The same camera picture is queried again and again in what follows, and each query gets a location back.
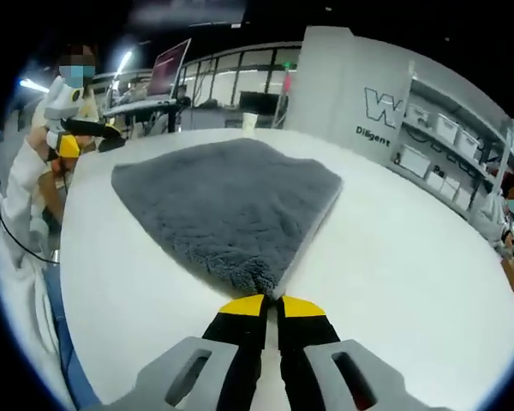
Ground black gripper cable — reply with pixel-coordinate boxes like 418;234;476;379
0;187;62;265

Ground rows of white storage boxes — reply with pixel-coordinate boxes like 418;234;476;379
400;104;514;207

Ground grey towel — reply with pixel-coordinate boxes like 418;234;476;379
111;137;345;301

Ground black screen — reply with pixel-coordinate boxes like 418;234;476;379
239;90;280;117

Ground white computer desk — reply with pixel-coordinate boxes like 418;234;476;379
102;98;182;139

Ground person's white clothing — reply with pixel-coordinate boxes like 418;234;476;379
0;75;107;403

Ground grey metal shelving unit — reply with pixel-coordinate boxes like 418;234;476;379
385;59;514;224

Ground large computer monitor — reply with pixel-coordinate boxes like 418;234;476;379
146;38;193;102

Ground person's left hand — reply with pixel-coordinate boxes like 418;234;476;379
28;127;77;176

